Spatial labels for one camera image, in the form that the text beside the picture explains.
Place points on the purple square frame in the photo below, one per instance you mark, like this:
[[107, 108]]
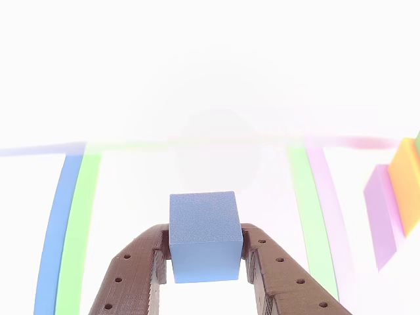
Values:
[[328, 203]]

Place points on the green square frame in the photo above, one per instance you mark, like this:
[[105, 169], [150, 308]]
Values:
[[75, 229]]

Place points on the small blue cube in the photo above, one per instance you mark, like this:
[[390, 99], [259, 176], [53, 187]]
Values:
[[203, 223]]

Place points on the purple block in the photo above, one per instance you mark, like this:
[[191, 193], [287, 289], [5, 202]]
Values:
[[380, 210]]

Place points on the blue square frame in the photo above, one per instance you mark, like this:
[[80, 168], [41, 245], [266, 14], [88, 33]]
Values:
[[50, 236]]

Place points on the orange block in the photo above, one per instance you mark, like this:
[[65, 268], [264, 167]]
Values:
[[408, 187]]

